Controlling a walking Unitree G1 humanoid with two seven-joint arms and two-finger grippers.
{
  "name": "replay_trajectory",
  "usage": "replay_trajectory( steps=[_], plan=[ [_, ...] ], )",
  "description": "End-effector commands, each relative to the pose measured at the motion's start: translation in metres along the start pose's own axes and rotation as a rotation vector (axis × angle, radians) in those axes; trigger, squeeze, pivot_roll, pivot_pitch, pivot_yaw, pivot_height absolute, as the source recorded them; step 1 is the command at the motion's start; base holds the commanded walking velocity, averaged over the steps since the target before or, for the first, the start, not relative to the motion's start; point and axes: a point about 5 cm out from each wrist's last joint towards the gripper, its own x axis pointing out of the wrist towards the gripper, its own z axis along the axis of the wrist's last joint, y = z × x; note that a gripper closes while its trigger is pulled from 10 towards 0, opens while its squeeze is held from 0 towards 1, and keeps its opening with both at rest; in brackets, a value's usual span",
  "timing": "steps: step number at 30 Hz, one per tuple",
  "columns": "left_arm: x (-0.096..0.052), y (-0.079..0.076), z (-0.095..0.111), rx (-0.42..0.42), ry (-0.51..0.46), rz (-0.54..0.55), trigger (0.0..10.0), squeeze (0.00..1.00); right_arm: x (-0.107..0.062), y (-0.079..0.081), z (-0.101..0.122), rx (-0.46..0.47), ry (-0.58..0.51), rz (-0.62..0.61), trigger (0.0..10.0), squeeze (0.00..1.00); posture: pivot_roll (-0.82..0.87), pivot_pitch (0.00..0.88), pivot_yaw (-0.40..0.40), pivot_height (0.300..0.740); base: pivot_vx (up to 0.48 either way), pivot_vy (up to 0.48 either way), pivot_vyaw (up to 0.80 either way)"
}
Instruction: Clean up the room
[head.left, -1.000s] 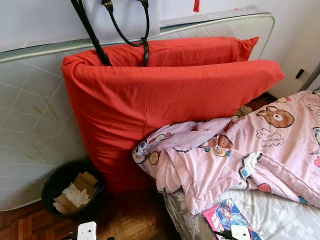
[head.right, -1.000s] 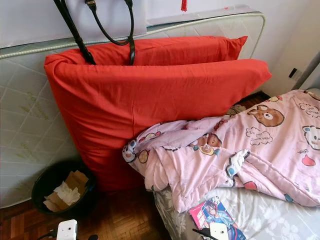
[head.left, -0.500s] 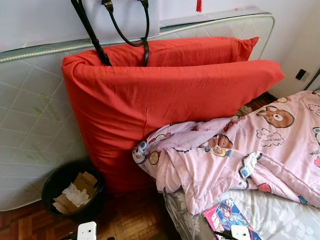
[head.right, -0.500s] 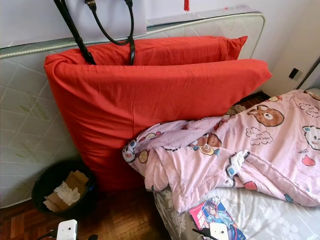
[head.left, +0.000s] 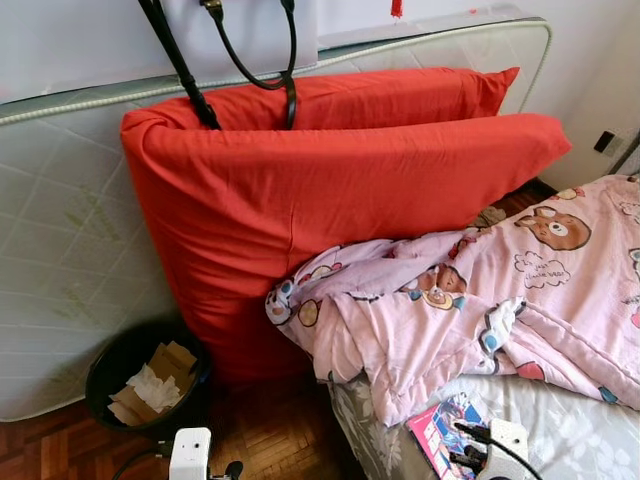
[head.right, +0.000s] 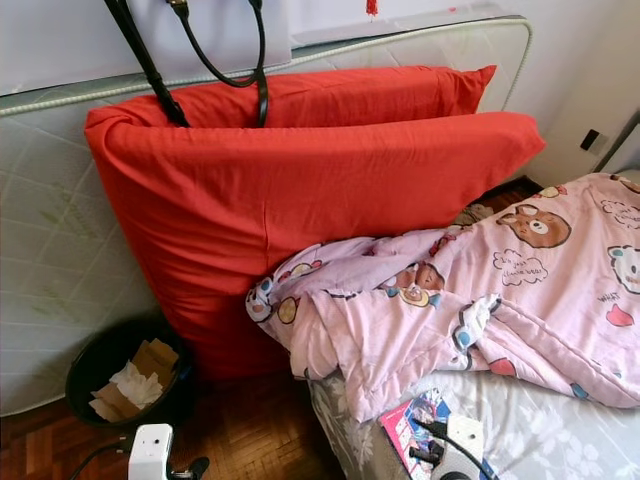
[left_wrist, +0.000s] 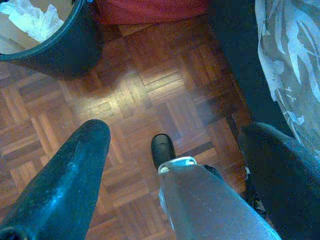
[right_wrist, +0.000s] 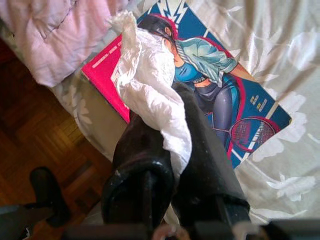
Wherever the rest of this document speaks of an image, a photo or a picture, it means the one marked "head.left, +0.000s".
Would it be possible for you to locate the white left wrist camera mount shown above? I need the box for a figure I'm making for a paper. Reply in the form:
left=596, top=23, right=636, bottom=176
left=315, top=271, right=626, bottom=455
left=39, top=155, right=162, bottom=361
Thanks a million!
left=168, top=427, right=213, bottom=480

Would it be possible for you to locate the black looped bag handle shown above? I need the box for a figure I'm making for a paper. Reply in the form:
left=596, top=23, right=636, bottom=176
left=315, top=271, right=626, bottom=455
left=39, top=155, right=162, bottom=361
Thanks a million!
left=200, top=0, right=301, bottom=129

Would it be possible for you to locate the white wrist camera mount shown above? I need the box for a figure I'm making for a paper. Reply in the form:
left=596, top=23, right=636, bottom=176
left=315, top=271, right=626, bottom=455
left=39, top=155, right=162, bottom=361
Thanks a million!
left=487, top=419, right=531, bottom=480
left=168, top=427, right=213, bottom=480

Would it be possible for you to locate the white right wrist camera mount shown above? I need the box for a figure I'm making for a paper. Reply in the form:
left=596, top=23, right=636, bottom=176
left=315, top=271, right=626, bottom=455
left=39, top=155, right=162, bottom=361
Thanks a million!
left=487, top=419, right=531, bottom=480

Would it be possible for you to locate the brown cardboard piece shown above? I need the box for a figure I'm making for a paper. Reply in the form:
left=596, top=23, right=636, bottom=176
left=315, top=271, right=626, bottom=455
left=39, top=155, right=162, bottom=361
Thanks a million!
left=148, top=341, right=199, bottom=393
left=108, top=385, right=161, bottom=428

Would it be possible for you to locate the red covered folded cushion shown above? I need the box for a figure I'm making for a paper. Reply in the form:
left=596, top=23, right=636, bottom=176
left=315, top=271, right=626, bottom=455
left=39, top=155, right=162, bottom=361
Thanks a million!
left=120, top=66, right=573, bottom=386

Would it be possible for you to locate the pink cartoon print blanket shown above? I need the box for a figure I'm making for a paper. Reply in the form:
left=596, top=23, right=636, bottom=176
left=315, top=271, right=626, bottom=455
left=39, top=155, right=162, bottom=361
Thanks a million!
left=265, top=175, right=640, bottom=426

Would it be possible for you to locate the black straight bag strap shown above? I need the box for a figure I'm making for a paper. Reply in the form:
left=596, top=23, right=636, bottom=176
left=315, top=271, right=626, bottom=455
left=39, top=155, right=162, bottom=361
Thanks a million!
left=138, top=0, right=222, bottom=131

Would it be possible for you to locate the crumpled white tissue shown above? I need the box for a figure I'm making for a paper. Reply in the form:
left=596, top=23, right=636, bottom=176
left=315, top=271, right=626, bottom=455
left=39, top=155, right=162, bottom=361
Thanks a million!
left=125, top=365, right=186, bottom=413

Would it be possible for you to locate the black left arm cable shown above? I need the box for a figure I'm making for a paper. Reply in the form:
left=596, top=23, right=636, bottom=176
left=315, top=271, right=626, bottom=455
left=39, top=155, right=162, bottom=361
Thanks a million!
left=112, top=445, right=171, bottom=480

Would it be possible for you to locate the colourful comic magazine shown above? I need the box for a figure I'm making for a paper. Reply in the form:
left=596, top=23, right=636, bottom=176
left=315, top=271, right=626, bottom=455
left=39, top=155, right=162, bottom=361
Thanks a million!
left=406, top=395, right=491, bottom=480

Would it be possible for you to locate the bed with grey floral sheet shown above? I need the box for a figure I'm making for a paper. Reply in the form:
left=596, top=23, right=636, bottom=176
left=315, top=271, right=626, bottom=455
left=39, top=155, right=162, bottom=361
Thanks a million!
left=328, top=372, right=640, bottom=480

